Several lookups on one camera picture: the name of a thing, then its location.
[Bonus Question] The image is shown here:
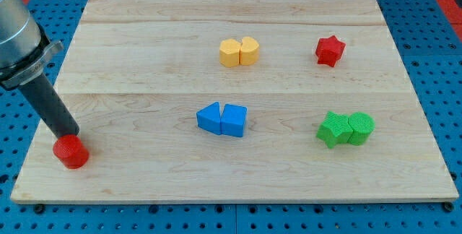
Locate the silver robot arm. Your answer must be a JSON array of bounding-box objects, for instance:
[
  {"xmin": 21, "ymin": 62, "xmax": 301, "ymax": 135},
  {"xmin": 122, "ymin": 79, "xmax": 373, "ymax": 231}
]
[{"xmin": 1, "ymin": 0, "xmax": 64, "ymax": 90}]

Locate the green star block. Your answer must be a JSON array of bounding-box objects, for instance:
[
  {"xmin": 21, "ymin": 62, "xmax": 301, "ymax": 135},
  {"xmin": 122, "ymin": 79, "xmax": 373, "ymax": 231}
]
[{"xmin": 316, "ymin": 111, "xmax": 354, "ymax": 149}]

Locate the red star block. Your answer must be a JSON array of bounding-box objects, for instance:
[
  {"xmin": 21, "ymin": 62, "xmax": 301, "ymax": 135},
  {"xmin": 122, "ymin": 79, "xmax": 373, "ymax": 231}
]
[{"xmin": 315, "ymin": 35, "xmax": 346, "ymax": 67}]

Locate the wooden board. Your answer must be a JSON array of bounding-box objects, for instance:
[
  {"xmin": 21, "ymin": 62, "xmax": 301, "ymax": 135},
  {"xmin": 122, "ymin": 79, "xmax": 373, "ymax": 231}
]
[{"xmin": 11, "ymin": 0, "xmax": 458, "ymax": 204}]

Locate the blue cube block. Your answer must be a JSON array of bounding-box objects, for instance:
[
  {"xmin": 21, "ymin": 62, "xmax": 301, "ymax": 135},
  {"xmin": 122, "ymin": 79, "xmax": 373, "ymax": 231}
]
[{"xmin": 221, "ymin": 104, "xmax": 247, "ymax": 137}]

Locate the blue triangle block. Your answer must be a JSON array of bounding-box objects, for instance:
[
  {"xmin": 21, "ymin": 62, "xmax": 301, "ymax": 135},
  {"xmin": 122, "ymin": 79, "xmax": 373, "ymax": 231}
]
[{"xmin": 196, "ymin": 102, "xmax": 222, "ymax": 135}]

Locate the yellow pentagon block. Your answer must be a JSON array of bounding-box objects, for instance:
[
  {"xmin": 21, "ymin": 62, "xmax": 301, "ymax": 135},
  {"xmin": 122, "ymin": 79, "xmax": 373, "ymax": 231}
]
[{"xmin": 219, "ymin": 39, "xmax": 241, "ymax": 67}]

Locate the yellow heart block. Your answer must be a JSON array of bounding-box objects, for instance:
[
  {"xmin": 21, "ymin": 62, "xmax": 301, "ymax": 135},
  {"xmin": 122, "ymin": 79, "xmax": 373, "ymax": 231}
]
[{"xmin": 240, "ymin": 37, "xmax": 260, "ymax": 66}]

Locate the green cylinder block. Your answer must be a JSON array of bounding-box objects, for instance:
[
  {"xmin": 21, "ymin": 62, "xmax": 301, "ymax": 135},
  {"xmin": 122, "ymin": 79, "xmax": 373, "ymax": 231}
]
[{"xmin": 347, "ymin": 112, "xmax": 375, "ymax": 146}]

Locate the red cylinder block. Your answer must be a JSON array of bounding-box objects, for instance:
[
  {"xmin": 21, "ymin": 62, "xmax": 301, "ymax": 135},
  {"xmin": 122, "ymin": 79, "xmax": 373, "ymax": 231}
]
[{"xmin": 53, "ymin": 134, "xmax": 90, "ymax": 169}]

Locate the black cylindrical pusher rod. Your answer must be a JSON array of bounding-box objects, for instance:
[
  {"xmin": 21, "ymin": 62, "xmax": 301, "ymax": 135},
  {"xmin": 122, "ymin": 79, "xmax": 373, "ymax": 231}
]
[{"xmin": 19, "ymin": 73, "xmax": 79, "ymax": 139}]

